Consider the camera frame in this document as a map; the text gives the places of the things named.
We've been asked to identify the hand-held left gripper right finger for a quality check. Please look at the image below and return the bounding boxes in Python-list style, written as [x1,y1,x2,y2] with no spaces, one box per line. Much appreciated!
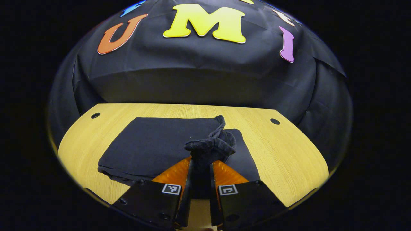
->
[210,160,288,230]

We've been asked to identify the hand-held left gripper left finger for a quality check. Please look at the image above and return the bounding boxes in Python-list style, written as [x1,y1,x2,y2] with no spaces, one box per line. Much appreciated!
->
[111,156,193,230]

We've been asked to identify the dark grey jeans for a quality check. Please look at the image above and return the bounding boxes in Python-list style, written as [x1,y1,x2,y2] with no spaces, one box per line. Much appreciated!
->
[97,115,261,200]

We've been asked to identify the black backdrop cloth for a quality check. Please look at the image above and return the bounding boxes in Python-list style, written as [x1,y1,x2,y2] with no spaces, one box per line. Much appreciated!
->
[48,0,354,167]

